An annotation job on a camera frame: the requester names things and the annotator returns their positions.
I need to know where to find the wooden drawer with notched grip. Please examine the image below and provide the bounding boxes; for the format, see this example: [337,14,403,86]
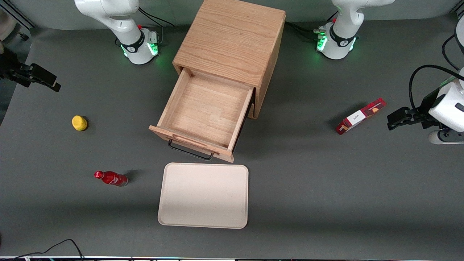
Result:
[149,68,254,163]

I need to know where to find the wooden two-drawer cabinet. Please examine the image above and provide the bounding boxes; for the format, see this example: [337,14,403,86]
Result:
[173,0,287,120]

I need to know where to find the red tartan cookie box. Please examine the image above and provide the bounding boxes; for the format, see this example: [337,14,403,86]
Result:
[335,98,387,135]

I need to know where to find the beige round background object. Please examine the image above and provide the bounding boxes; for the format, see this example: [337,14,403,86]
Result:
[0,8,17,41]

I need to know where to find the yellow lemon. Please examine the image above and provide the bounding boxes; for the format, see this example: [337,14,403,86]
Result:
[72,115,88,131]

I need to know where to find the red bottle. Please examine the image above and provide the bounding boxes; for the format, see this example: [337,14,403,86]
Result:
[94,171,128,187]

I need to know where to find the beige rectangular tray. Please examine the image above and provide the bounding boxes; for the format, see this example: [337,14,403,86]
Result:
[158,163,249,229]

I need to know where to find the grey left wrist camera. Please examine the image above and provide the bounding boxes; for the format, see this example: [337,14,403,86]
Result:
[428,129,464,145]

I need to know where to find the black left gripper cable loop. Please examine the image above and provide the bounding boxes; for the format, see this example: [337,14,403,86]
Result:
[409,65,464,109]

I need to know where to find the black aluminium frame bar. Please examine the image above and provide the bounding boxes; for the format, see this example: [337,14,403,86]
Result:
[0,0,37,29]

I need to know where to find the black left arm base cables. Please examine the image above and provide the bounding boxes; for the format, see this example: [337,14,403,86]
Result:
[285,11,339,42]

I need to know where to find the black wire drawer handle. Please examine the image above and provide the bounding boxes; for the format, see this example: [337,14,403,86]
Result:
[168,139,215,161]

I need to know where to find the black cable at table edge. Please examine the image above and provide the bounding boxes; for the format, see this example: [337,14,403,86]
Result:
[14,239,85,261]

